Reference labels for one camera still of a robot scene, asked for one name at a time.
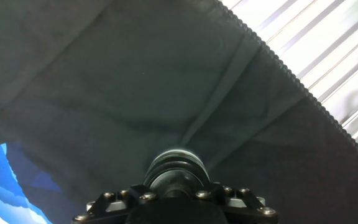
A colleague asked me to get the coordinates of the clear glass jar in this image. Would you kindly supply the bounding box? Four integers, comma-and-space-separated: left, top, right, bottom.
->
152, 147, 204, 166

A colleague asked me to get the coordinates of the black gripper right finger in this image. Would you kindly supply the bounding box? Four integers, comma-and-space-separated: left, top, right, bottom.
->
193, 182, 279, 224

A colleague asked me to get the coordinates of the black jar lid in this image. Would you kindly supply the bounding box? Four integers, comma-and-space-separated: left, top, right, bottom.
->
142, 152, 211, 199

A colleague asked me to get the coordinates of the black cloth with blue print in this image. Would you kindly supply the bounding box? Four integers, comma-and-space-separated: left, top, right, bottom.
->
0, 0, 358, 224

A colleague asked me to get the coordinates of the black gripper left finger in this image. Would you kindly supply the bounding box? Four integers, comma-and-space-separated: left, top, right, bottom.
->
71, 184, 160, 224

